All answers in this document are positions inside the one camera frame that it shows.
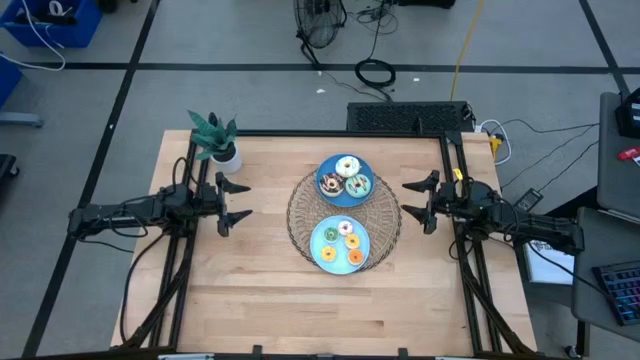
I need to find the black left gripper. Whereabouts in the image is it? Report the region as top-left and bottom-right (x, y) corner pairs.
(197, 171), (254, 238)

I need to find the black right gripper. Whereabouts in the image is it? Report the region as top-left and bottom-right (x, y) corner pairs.
(399, 169), (464, 235)

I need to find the large teal iced donut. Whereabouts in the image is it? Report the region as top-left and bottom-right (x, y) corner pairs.
(345, 173), (373, 200)

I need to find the large white iced donut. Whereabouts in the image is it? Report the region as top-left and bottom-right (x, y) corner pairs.
(334, 155), (362, 179)

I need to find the large chocolate iced donut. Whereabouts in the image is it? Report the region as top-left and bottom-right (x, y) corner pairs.
(318, 172), (346, 199)

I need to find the white plant pot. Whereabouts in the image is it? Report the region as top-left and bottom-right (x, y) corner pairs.
(209, 141), (243, 175)

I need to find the round woven placemat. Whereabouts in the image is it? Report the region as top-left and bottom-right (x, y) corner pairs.
(285, 169), (403, 274)

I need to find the green leafy plant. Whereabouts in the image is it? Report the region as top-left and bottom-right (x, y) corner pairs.
(187, 108), (239, 161)

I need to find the black computer tower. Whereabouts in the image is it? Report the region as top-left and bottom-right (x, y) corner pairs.
(346, 101), (476, 134)

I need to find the blue round plate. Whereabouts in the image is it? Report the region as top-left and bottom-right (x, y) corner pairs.
(314, 152), (376, 209)

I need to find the black power adapter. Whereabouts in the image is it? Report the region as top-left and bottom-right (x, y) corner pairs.
(512, 187), (545, 214)

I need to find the light turquoise round plate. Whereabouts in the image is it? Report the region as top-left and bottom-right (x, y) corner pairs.
(309, 214), (372, 276)

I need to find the white printed booklet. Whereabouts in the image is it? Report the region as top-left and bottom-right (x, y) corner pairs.
(524, 238), (576, 286)

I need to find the grey desk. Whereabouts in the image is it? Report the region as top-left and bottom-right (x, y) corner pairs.
(597, 91), (640, 221)
(571, 206), (640, 344)

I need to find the black floor fan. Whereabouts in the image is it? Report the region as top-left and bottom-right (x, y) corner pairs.
(292, 0), (348, 69)

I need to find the black backlit keyboard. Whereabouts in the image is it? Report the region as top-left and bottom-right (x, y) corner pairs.
(591, 259), (640, 327)

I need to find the black desktop device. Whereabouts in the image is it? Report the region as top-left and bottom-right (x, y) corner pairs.
(614, 87), (640, 140)

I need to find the blue plastic bin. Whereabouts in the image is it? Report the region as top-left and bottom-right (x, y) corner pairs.
(0, 0), (104, 50)
(0, 52), (24, 109)

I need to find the white power cable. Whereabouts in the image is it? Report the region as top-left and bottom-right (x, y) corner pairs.
(479, 118), (513, 166)

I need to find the black aluminium table frame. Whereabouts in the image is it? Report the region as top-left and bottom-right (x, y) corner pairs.
(117, 128), (540, 360)

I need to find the black coiled cable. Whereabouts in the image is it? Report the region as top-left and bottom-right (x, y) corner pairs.
(353, 58), (398, 91)

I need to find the yellow hanging cable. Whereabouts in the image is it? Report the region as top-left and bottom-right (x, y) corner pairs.
(448, 0), (486, 101)

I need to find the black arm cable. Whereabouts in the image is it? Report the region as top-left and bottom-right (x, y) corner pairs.
(118, 230), (169, 346)

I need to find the white floor cable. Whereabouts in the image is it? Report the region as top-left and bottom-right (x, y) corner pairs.
(0, 0), (67, 72)

